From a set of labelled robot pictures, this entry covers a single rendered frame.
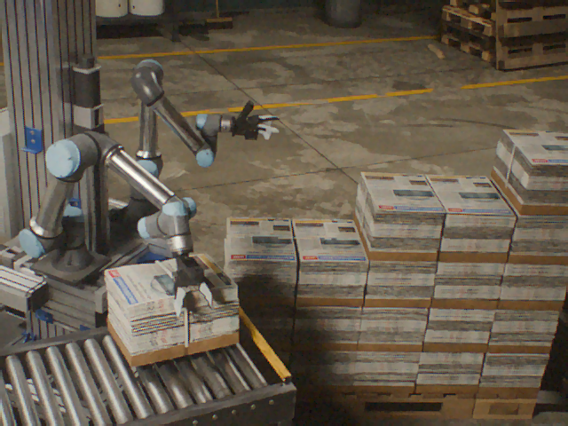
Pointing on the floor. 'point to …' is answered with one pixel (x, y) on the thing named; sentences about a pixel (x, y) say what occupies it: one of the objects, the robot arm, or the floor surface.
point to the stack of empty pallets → (482, 27)
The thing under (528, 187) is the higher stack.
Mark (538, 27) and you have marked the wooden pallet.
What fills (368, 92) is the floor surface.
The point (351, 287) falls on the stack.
